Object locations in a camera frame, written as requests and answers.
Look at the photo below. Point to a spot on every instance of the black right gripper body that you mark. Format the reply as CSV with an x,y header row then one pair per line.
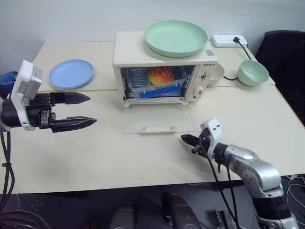
x,y
203,143

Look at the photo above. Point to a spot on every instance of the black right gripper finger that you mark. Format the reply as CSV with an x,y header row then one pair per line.
x,y
195,148
189,139

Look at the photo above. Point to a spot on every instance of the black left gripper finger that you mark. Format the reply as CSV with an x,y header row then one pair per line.
x,y
74,122
71,98

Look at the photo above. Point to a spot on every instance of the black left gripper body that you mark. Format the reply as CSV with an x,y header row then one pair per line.
x,y
39,112

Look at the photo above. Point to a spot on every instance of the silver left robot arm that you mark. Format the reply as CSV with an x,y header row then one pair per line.
x,y
9,114

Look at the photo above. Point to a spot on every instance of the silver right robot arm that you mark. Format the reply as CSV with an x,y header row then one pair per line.
x,y
257,171

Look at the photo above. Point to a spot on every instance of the glass toaster oven door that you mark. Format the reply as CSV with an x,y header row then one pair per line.
x,y
158,119

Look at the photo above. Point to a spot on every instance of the cream toaster oven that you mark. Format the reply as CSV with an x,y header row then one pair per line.
x,y
133,52

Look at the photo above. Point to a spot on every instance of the blue plate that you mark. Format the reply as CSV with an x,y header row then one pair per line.
x,y
71,74

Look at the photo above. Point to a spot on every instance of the blue object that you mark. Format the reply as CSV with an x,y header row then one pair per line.
x,y
7,78

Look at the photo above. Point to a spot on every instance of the dark brown rounded shape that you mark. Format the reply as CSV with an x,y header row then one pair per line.
x,y
181,212

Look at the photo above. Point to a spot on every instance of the cream bowl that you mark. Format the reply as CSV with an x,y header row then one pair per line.
x,y
218,77

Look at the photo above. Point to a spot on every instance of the toy hamburger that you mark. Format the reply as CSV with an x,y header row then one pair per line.
x,y
160,75

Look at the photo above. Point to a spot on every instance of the green bowl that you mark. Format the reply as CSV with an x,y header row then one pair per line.
x,y
253,72

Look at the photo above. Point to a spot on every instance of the grey rounded shape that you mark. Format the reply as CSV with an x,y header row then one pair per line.
x,y
124,215

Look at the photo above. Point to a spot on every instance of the large green plate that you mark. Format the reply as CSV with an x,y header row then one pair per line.
x,y
175,38

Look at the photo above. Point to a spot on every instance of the white power strip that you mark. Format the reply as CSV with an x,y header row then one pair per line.
x,y
224,41

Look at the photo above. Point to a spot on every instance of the black chair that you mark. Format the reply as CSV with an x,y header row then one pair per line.
x,y
283,71

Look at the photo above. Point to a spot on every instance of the black power plug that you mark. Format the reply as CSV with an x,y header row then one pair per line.
x,y
237,40

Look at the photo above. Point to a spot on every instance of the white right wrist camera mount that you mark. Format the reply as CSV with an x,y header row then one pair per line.
x,y
214,130

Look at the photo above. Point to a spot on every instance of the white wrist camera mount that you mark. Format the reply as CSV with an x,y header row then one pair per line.
x,y
23,81
214,130

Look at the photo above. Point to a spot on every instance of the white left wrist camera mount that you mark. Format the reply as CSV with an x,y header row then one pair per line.
x,y
23,81

